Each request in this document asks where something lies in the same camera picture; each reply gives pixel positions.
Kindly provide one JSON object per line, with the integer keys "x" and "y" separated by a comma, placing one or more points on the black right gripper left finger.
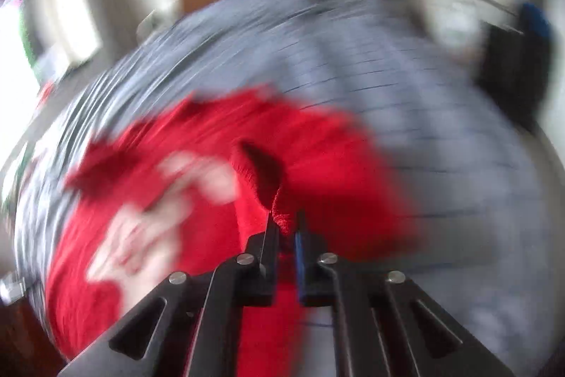
{"x": 187, "y": 326}

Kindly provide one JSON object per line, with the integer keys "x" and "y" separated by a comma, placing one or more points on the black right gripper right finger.
{"x": 383, "y": 323}

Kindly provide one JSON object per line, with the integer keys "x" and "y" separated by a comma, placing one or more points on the red knit sweater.
{"x": 184, "y": 191}

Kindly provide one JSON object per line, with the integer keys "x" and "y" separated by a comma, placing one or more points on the grey plaid duvet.
{"x": 486, "y": 252}

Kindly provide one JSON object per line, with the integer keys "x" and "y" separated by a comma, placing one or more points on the black jacket hanging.
{"x": 515, "y": 75}

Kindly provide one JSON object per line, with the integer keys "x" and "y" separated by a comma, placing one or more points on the white round fan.
{"x": 154, "y": 22}

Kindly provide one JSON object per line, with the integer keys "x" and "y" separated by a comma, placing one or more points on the blue garment on hanger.
{"x": 534, "y": 25}

